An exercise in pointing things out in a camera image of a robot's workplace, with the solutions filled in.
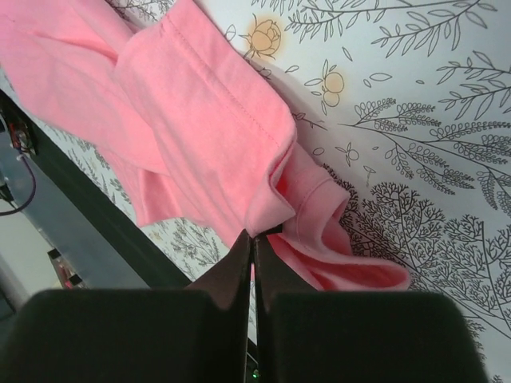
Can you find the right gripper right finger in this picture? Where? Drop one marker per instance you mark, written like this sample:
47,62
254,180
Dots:
304,335

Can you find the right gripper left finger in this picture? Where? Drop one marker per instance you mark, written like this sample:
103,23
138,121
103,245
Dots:
195,334

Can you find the pink t shirt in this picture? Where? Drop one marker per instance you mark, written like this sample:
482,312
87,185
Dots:
189,128

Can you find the floral tablecloth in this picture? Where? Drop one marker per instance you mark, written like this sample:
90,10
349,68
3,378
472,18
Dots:
407,105

